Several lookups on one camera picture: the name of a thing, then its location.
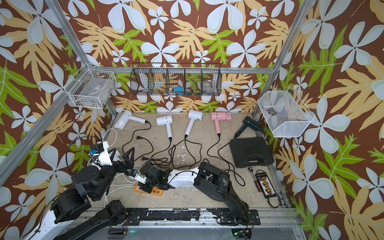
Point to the black hair dryer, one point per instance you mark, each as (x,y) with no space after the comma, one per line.
(249,122)

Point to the pink hair dryer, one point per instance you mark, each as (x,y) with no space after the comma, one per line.
(216,117)

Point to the ratchet wrench tool set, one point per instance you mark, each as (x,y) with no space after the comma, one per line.
(264,186)

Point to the black mounting rail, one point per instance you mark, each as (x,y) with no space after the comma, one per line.
(137,216)

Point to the black wire basket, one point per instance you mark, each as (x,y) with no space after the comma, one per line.
(193,79)

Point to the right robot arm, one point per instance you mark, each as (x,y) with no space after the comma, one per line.
(210,180)

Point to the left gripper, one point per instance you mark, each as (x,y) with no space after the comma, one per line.
(128,163)

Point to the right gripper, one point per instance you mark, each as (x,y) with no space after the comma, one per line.
(144,188)

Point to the black plastic tool case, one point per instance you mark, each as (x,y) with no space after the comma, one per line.
(248,152)

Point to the white mesh basket right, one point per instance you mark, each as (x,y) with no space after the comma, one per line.
(285,113)

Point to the orange power strip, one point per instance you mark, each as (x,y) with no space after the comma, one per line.
(155,191)

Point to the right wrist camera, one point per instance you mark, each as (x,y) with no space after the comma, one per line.
(136,175)

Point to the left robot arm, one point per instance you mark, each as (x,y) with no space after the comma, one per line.
(90,184)

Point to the white wire basket left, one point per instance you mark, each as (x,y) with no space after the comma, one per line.
(92,88)

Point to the white hair dryer far left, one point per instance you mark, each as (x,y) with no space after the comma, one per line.
(127,116)

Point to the large white hair dryer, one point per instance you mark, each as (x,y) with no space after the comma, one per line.
(117,154)

